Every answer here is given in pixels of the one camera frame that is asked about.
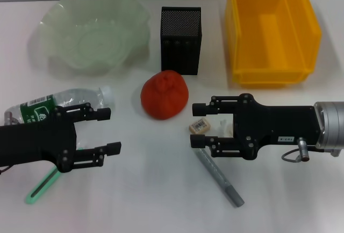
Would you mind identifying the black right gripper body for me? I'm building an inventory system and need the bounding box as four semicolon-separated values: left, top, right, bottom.
232;93;323;161

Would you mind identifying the mint green utility knife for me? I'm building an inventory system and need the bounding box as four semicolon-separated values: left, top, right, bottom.
25;144;91;206

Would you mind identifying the red-orange toy orange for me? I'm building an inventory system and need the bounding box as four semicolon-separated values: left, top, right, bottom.
140;69;189;121

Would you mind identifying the yellow plastic storage bin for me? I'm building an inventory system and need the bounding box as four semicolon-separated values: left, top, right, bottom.
225;0;323;89

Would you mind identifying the white paper ball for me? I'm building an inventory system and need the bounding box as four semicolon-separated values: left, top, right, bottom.
213;119;235;139

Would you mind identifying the right gripper cable with plug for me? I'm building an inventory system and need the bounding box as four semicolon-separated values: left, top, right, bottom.
281;136;327;163

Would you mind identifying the beige eraser with barcode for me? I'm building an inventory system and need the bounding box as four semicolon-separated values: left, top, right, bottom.
188;119;211;133

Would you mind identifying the pale green glass fruit plate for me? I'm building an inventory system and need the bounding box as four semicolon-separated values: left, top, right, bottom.
28;0;151;77

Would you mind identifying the black mesh pen holder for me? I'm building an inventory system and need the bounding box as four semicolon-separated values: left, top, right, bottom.
160;6;202;76

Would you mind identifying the clear water bottle green label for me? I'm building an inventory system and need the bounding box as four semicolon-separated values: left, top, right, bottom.
8;86;115;125

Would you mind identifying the grey marker pen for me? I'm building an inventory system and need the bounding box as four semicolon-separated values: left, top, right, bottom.
192;147;245;208

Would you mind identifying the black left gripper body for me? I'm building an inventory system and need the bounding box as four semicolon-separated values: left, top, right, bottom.
0;105;78;174

